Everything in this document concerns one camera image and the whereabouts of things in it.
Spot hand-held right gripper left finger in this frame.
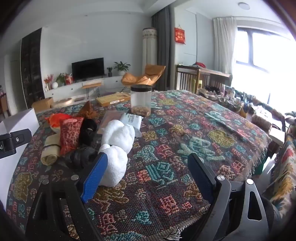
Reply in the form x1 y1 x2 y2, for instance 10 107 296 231
25 152 109 241

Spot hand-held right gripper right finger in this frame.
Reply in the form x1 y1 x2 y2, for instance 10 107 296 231
187 152 270 241

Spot white cardboard box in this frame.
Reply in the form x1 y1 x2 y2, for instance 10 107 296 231
0 108 40 202

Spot white towel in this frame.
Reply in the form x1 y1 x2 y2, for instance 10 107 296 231
98 144 129 187
101 120 136 154

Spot black trash bag roll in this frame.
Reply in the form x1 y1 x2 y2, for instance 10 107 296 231
63 147 99 170

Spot beige cloth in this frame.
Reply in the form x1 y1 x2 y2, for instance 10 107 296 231
41 134 62 166

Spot black fuzzy cloth bundle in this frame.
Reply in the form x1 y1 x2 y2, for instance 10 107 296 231
79 118 98 149

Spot orange fish plush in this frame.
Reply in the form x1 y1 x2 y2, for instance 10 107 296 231
45 113 77 134

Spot red patterned small pillow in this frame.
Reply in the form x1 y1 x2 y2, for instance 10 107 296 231
59 117 84 156

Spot clear bag with brown sheet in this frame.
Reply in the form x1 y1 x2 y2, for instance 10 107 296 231
97 110 128 135

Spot brown knitted cloth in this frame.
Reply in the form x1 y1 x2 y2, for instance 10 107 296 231
77 100 99 119

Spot grey wet wipes packet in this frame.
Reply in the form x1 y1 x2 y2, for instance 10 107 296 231
120 113 144 138

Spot brown cardboard box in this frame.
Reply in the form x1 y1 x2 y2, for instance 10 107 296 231
31 97 54 113

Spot colourful woven patterned blanket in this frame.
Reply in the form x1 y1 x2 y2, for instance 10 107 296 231
6 89 273 241

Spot red flowers in vase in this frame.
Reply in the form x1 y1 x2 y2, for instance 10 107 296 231
44 74 54 91

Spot black glass display cabinet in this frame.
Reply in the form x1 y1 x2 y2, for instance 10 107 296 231
20 27 45 109

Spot green plant with red decoration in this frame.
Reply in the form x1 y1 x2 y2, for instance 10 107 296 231
55 72 75 87

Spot flat yellow box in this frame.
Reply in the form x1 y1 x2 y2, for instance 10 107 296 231
96 92 131 107

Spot white television cabinet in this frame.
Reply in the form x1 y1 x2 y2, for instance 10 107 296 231
44 75 126 102

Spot pile of small bottles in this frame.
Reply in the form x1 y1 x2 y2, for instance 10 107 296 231
198 84 257 112

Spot clear jar with black lid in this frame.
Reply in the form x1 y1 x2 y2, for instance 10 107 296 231
130 85 152 117

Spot wooden bench with metal legs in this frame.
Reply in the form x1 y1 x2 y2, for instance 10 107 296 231
81 82 102 98

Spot wooden slatted rack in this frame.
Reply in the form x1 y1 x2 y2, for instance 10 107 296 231
176 64 232 93

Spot black flat television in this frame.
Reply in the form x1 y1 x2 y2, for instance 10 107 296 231
71 57 104 81

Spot orange lounge chair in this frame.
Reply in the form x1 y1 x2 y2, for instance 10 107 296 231
120 64 166 93

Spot large green potted plant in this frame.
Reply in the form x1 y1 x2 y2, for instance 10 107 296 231
113 61 131 76

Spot white curtain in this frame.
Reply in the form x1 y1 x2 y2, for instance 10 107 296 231
213 17 238 75

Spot white standing air conditioner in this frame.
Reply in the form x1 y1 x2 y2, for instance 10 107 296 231
142 27 158 70

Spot grey curtain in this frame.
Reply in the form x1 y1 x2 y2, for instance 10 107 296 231
151 5 174 91

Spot window with dark frame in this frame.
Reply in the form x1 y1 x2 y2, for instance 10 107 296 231
235 27 296 112

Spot red wall calendar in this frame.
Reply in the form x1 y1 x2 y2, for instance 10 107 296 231
174 27 186 44

